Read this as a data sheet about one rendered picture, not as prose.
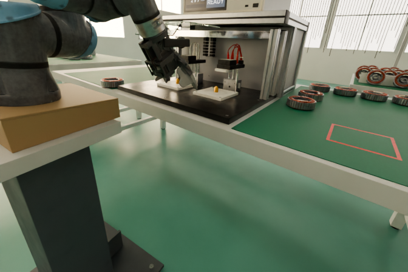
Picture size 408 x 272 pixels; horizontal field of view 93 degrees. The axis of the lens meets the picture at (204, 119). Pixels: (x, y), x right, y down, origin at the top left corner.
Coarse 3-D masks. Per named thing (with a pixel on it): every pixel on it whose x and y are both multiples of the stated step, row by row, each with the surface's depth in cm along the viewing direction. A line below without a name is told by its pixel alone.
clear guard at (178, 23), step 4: (168, 24) 79; (172, 24) 78; (176, 24) 76; (180, 24) 76; (184, 24) 89; (188, 24) 88; (192, 24) 87; (196, 24) 86; (200, 24) 85; (204, 24) 87; (168, 28) 78; (172, 28) 76; (176, 28) 75; (136, 32) 87; (168, 32) 76; (172, 32) 75
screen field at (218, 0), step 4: (208, 0) 92; (212, 0) 90; (216, 0) 89; (220, 0) 88; (224, 0) 87; (208, 4) 92; (212, 4) 91; (216, 4) 90; (220, 4) 89; (224, 4) 88
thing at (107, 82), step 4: (100, 80) 98; (104, 80) 97; (108, 80) 97; (112, 80) 103; (116, 80) 98; (120, 80) 100; (104, 84) 97; (108, 84) 97; (112, 84) 97; (116, 84) 98; (120, 84) 100
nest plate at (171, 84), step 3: (168, 81) 104; (171, 81) 105; (174, 81) 105; (159, 84) 99; (162, 84) 97; (165, 84) 97; (168, 84) 97; (171, 84) 98; (174, 84) 98; (177, 84) 98; (189, 84) 100; (168, 87) 95; (171, 87) 94; (174, 87) 93; (177, 87) 92; (180, 87) 93; (183, 87) 94; (186, 87) 96; (189, 87) 98
